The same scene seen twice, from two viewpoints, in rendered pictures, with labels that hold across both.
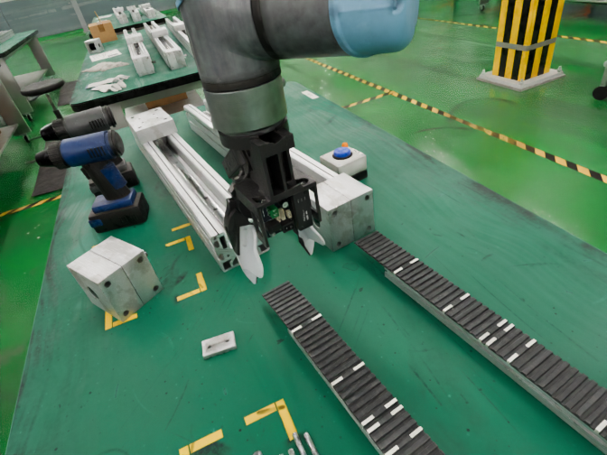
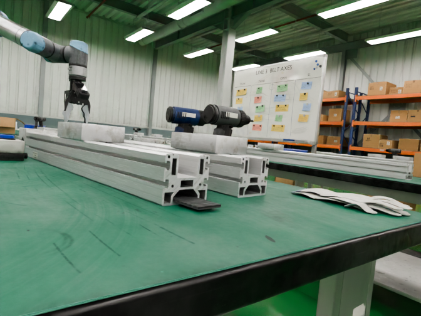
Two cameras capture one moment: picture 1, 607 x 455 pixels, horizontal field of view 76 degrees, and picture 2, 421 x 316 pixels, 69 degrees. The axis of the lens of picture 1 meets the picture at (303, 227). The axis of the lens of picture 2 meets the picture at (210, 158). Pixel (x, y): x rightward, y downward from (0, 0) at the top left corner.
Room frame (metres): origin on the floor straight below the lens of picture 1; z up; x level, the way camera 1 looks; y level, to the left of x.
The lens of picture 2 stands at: (1.88, 0.13, 0.89)
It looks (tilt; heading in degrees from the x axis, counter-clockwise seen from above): 3 degrees down; 159
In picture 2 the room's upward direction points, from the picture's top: 5 degrees clockwise
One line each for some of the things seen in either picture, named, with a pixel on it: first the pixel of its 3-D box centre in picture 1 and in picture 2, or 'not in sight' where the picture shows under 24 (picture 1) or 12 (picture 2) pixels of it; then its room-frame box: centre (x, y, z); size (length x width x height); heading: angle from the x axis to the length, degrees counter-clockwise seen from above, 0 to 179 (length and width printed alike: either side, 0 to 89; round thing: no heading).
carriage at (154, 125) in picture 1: (153, 128); (207, 148); (1.16, 0.39, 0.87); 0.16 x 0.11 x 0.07; 25
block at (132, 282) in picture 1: (122, 273); (147, 149); (0.55, 0.34, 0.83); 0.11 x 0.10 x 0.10; 139
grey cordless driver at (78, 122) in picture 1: (88, 155); (229, 142); (1.00, 0.52, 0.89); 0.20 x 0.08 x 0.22; 110
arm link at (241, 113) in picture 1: (250, 102); (77, 72); (0.38, 0.03, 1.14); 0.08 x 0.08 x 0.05
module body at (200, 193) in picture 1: (181, 171); (149, 157); (0.94, 0.29, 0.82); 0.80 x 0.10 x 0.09; 25
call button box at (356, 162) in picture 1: (340, 167); (9, 148); (0.81, -0.11, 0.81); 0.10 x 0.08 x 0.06; 115
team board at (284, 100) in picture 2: not in sight; (268, 138); (-1.62, 2.23, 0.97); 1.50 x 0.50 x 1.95; 17
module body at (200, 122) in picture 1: (246, 146); (88, 155); (1.02, 0.11, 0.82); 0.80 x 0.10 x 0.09; 25
